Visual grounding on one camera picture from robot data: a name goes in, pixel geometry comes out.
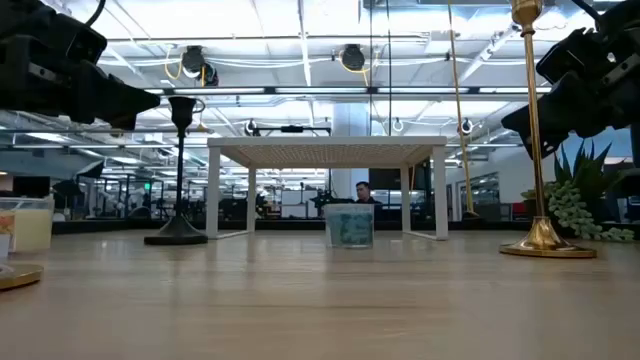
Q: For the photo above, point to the person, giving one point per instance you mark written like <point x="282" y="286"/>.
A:
<point x="363" y="191"/>

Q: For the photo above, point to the blue candle jar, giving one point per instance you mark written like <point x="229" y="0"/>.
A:
<point x="350" y="230"/>

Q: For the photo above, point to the green artificial succulent plant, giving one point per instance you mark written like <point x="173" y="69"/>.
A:
<point x="570" y="210"/>

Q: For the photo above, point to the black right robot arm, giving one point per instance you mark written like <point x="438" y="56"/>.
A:
<point x="636" y="150"/>

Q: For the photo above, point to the black aluminium table frame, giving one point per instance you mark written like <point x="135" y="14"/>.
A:
<point x="280" y="225"/>

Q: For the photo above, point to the yellow candle jar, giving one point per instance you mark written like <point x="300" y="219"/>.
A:
<point x="32" y="227"/>

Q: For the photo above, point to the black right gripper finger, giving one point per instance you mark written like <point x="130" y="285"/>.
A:
<point x="551" y="147"/>
<point x="560" y="112"/>

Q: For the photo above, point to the black overhead camera bar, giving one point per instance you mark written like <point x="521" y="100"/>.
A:
<point x="292" y="129"/>

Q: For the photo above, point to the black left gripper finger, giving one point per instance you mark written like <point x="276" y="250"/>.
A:
<point x="120" y="97"/>
<point x="125" y="123"/>

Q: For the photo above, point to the black candlestick holder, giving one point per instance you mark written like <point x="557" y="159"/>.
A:
<point x="177" y="235"/>

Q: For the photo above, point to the white perforated shelf riser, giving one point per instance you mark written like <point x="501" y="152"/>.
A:
<point x="325" y="141"/>

